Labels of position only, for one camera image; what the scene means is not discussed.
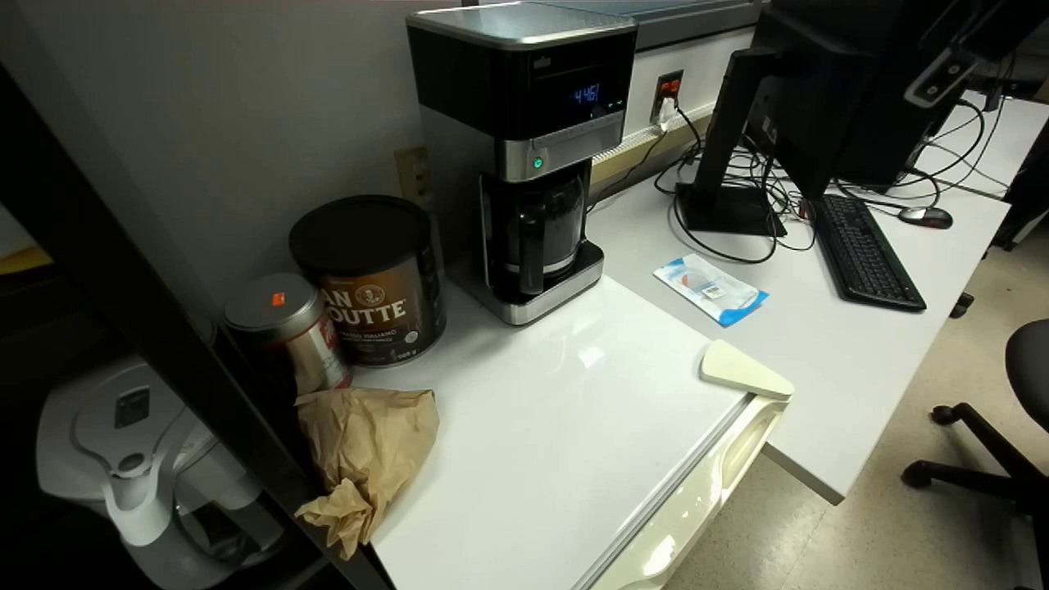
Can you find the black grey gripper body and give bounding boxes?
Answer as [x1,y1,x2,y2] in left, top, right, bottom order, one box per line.
[902,41,988,112]

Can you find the black silver drip coffee maker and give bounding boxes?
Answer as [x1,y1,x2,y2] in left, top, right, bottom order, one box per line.
[404,0,640,326]

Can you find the brown coffee can black lid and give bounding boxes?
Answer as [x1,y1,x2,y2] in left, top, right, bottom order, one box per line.
[284,193,450,369]

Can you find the black computer monitor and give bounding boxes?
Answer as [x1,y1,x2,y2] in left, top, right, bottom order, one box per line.
[749,0,965,203]

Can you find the black computer mouse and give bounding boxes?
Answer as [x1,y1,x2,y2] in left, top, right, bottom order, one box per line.
[896,203,958,233]

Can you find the black computer keyboard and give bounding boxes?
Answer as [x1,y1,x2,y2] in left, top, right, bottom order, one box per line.
[808,189,930,314]

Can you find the black monitor stand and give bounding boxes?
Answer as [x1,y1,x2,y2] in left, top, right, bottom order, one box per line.
[673,41,789,238]

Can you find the white power plug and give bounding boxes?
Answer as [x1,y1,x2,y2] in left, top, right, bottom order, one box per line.
[652,98,685,136]

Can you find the black office chair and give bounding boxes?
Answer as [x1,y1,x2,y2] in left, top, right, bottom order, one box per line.
[899,317,1049,519]

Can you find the blue white wipes packet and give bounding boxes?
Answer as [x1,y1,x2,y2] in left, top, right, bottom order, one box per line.
[652,252,770,330]

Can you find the white mini fridge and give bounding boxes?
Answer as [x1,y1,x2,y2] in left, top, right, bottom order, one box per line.
[357,273,792,590]

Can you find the crumpled brown paper bag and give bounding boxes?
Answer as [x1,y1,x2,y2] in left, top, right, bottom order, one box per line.
[291,382,441,565]

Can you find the glass jar silver lid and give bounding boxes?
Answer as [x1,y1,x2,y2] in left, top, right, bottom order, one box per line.
[223,270,353,398]

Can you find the white grey appliance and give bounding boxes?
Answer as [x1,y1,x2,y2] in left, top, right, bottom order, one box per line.
[34,353,287,590]

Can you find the yellow sheet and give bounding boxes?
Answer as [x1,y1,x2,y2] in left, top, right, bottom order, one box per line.
[0,242,55,278]

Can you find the tangled black desk cables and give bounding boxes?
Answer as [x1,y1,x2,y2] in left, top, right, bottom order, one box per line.
[873,101,1010,211]

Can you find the red black wall outlet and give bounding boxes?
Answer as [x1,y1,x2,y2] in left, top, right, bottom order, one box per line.
[652,67,688,112]

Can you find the black power cord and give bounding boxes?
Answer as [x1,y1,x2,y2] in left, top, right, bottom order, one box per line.
[588,94,709,211]

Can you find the glass coffee carafe black handle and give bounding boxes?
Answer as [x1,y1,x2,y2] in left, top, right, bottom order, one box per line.
[496,176,591,301]

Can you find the beige wall outlet plate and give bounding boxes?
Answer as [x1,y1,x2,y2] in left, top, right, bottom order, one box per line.
[389,144,436,206]

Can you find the black shelf frame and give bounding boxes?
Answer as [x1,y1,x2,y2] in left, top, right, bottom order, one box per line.
[0,61,395,590]

